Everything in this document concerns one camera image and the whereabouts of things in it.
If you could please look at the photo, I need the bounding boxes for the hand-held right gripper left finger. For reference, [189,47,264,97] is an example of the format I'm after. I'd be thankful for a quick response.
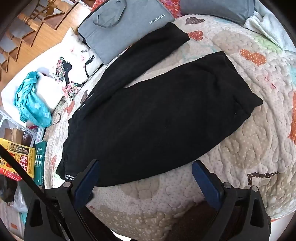
[24,159,101,241]

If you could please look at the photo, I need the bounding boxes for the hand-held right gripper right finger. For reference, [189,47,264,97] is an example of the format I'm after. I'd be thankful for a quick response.
[192,160,271,241]

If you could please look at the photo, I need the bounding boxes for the black pants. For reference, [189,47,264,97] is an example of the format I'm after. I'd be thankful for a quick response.
[55,22,263,188]

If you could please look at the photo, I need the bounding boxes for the teal narrow box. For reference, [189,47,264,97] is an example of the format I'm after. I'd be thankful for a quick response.
[34,141,47,186]

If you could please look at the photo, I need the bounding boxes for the patchwork heart quilt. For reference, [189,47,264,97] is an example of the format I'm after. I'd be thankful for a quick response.
[43,14,296,237]

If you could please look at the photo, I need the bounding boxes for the yellow cardboard box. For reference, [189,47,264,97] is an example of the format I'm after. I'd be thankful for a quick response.
[0,138,36,181]

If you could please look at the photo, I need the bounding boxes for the clear plastic bag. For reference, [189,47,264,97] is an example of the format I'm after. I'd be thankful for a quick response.
[0,176,28,214]

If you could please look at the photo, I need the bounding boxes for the white metal rack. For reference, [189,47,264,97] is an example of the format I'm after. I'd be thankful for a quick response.
[0,110,44,144]

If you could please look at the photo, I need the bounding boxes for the teal star-print cloth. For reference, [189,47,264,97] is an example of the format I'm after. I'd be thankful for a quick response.
[14,71,52,128]

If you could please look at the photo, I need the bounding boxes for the white folded cloth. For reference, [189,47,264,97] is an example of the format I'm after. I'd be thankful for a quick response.
[1,67,64,112]

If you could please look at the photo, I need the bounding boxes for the white pillow with figure print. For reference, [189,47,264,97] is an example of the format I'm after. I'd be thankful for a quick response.
[35,27,103,102]

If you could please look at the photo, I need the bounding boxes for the grey laptop bag with logo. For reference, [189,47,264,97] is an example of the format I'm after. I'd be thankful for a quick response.
[77,0,175,65]

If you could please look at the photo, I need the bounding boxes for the white fleece blanket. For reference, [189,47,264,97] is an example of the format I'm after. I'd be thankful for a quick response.
[244,0,296,50]

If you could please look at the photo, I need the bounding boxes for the red floral cloth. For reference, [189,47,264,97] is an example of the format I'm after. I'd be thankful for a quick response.
[159,0,185,19]

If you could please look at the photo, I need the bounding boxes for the wooden furniture frame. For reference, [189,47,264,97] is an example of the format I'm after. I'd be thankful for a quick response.
[0,0,93,86]

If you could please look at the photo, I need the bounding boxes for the grey bag with loop handles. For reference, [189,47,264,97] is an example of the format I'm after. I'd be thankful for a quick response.
[179,0,255,26]

